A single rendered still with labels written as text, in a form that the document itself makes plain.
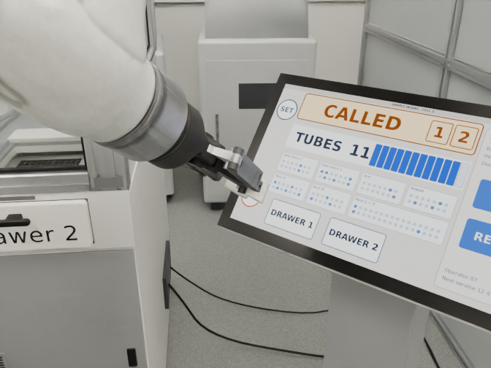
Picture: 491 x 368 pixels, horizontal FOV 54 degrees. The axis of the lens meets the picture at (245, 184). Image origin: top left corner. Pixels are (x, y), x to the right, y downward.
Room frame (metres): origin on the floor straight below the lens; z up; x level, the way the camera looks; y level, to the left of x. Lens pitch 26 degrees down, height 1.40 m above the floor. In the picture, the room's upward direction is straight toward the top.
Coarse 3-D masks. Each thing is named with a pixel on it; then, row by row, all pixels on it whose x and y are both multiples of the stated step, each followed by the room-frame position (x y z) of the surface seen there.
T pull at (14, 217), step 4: (8, 216) 0.87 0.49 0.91; (12, 216) 0.87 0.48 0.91; (16, 216) 0.87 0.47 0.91; (20, 216) 0.87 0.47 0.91; (0, 220) 0.85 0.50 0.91; (4, 220) 0.85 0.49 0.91; (8, 220) 0.85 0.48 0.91; (12, 220) 0.85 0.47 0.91; (16, 220) 0.85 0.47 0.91; (20, 220) 0.85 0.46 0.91; (24, 220) 0.85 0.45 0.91; (28, 220) 0.85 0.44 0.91; (0, 224) 0.84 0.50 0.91; (4, 224) 0.84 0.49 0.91; (8, 224) 0.84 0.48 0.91; (12, 224) 0.84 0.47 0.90; (16, 224) 0.84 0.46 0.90; (20, 224) 0.84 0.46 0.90; (24, 224) 0.85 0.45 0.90; (28, 224) 0.85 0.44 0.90
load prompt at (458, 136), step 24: (312, 96) 0.84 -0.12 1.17; (312, 120) 0.80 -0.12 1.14; (336, 120) 0.78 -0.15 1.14; (360, 120) 0.76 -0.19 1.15; (384, 120) 0.75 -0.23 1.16; (408, 120) 0.73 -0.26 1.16; (432, 120) 0.71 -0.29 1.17; (456, 120) 0.69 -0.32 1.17; (432, 144) 0.68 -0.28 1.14; (456, 144) 0.67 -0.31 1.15
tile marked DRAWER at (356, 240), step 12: (336, 228) 0.65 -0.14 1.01; (348, 228) 0.65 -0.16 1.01; (360, 228) 0.64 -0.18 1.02; (324, 240) 0.65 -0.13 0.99; (336, 240) 0.64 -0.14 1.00; (348, 240) 0.63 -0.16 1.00; (360, 240) 0.62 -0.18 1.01; (372, 240) 0.62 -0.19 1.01; (384, 240) 0.61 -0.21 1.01; (348, 252) 0.62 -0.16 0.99; (360, 252) 0.61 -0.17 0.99; (372, 252) 0.60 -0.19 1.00
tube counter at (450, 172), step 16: (352, 144) 0.74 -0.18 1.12; (368, 144) 0.73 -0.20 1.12; (384, 144) 0.72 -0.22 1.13; (352, 160) 0.72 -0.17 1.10; (368, 160) 0.71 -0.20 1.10; (384, 160) 0.70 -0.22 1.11; (400, 160) 0.69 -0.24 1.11; (416, 160) 0.68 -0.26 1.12; (432, 160) 0.67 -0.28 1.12; (448, 160) 0.66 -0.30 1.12; (416, 176) 0.66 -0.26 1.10; (432, 176) 0.65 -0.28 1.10; (448, 176) 0.64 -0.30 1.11; (464, 176) 0.63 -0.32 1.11
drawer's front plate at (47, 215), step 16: (0, 208) 0.88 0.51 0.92; (16, 208) 0.88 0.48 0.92; (32, 208) 0.88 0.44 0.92; (48, 208) 0.89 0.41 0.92; (64, 208) 0.89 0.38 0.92; (80, 208) 0.89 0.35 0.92; (32, 224) 0.88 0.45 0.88; (48, 224) 0.88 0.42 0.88; (64, 224) 0.89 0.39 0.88; (80, 224) 0.89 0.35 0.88; (0, 240) 0.87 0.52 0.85; (64, 240) 0.89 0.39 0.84; (80, 240) 0.89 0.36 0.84
